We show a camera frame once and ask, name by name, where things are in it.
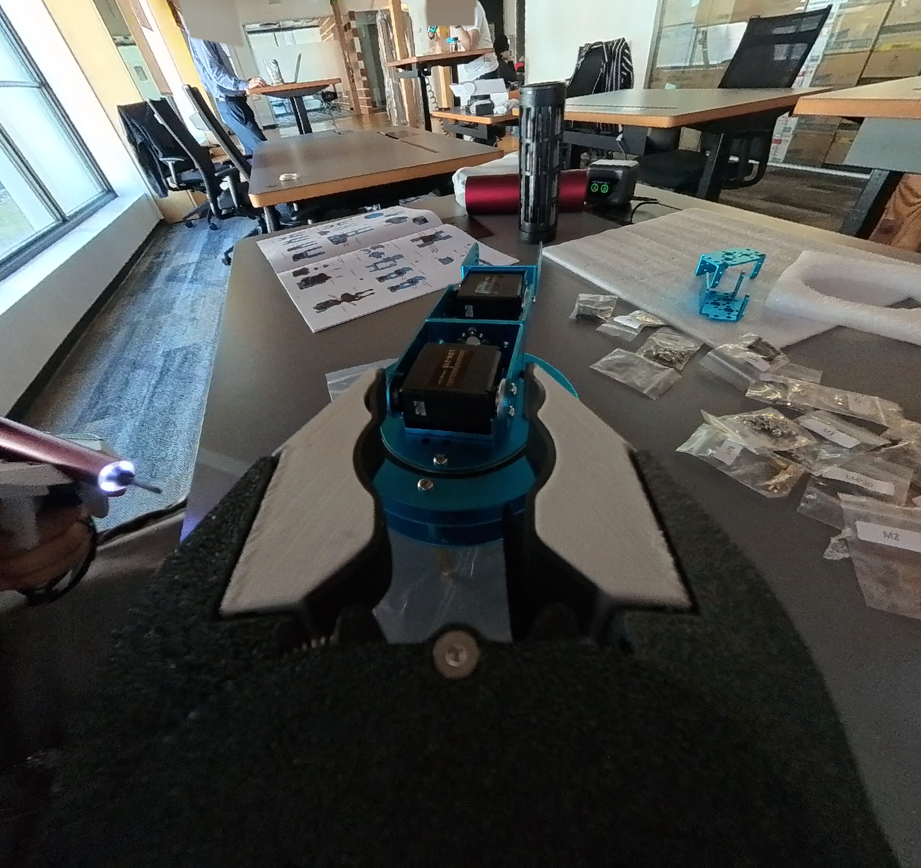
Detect person's left hand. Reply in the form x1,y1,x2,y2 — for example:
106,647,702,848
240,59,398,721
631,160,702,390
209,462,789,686
0,511,94,592

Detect black cylindrical case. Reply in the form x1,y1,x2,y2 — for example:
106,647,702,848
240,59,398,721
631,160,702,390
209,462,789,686
518,81,566,244

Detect striped jacket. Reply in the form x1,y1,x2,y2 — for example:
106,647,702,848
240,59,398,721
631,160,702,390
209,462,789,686
567,39,636,95

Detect large window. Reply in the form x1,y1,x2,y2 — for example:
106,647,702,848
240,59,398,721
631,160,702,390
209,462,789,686
0,4,118,280

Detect red electric screwdriver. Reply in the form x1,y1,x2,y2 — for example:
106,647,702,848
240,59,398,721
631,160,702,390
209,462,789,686
0,416,163,496

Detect pile of clear screw bags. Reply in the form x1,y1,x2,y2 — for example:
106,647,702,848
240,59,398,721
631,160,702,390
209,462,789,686
568,292,921,620

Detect blue toy robot arm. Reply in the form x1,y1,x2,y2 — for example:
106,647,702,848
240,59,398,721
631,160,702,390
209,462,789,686
370,245,580,548

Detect blue metal bracket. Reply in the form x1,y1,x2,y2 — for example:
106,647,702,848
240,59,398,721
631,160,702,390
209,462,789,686
694,245,767,322

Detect white plastic wrap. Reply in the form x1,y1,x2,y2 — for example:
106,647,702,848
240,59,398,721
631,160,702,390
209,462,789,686
452,150,520,200

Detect instruction booklet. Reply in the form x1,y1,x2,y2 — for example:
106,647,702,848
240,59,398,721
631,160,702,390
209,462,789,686
257,208,519,334

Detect white foam sheet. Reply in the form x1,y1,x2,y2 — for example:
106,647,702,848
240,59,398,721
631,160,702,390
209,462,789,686
541,207,921,351

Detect black charger with green display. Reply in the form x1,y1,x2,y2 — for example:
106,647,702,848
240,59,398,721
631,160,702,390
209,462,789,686
586,157,640,210

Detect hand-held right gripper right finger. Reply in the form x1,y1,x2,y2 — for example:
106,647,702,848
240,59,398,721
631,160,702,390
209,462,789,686
531,364,693,610

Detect black mesh office chair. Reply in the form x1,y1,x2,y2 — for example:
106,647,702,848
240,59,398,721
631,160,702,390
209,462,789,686
708,6,834,189

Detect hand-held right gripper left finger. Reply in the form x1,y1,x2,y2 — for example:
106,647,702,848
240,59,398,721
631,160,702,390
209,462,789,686
218,370,391,617

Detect white foam tray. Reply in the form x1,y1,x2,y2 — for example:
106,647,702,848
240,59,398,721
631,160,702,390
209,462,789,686
764,249,921,345

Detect red cylindrical case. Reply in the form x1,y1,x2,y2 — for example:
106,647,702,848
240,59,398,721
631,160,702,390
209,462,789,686
464,168,587,215

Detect black office chair with jacket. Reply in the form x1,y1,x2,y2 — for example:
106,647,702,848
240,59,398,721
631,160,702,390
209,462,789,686
118,98,238,228

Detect wooden standing desk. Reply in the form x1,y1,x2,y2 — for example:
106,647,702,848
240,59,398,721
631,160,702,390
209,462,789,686
248,78,342,136
387,48,497,131

